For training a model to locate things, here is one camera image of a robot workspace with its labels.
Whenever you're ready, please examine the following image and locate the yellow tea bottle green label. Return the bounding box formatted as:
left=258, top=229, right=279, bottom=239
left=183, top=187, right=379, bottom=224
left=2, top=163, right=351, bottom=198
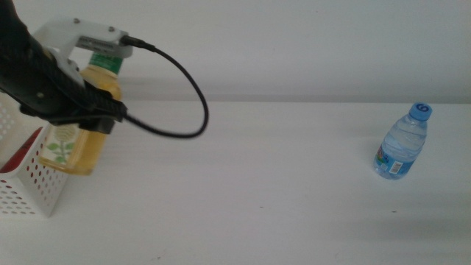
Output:
left=38, top=51, right=124, bottom=176

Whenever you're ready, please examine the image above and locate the red cola can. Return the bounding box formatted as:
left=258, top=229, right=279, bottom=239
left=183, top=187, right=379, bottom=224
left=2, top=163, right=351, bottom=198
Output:
left=0, top=126, right=60, bottom=207

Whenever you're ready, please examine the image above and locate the white perforated plastic basket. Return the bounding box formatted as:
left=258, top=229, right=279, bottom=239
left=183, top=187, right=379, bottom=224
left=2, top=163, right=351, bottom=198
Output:
left=0, top=91, right=70, bottom=219

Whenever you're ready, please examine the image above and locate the clear water bottle blue cap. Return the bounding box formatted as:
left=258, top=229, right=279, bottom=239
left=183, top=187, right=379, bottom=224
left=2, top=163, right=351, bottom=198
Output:
left=372, top=102, right=433, bottom=181

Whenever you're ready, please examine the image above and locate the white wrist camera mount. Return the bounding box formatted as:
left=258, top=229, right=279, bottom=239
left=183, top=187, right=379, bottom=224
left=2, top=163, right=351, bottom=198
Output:
left=32, top=17, right=134, bottom=88

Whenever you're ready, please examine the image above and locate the thick black braided cable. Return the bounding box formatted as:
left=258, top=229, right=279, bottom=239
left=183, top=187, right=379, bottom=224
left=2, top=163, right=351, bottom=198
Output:
left=120, top=34, right=210, bottom=139

